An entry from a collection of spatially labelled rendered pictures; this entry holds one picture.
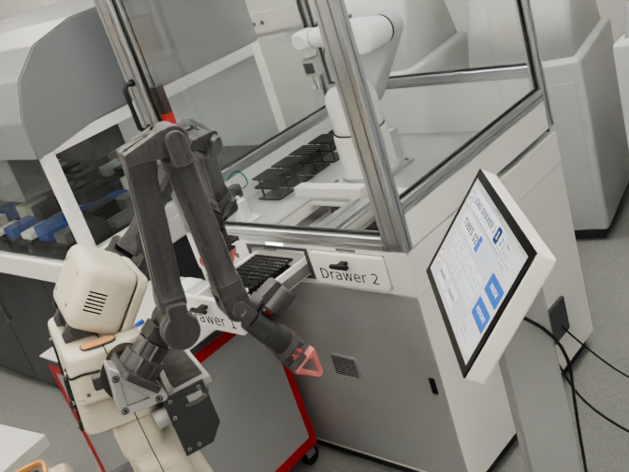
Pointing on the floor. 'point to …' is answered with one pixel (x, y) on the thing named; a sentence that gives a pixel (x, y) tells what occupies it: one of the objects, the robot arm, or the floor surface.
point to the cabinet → (424, 361)
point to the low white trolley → (231, 405)
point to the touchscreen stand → (539, 396)
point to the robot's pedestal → (20, 448)
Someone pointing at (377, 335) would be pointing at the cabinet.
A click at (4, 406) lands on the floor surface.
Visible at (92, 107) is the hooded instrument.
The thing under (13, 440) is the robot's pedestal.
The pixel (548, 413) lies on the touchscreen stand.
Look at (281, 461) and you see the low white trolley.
